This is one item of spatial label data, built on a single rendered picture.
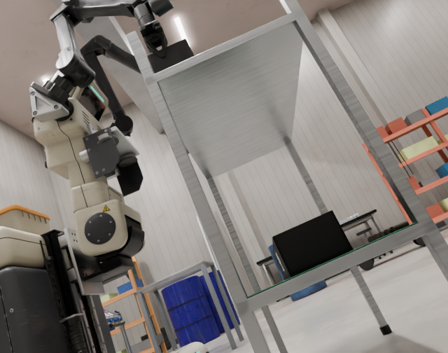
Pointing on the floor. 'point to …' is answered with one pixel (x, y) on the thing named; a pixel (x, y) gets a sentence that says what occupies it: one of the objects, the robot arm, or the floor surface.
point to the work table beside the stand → (178, 281)
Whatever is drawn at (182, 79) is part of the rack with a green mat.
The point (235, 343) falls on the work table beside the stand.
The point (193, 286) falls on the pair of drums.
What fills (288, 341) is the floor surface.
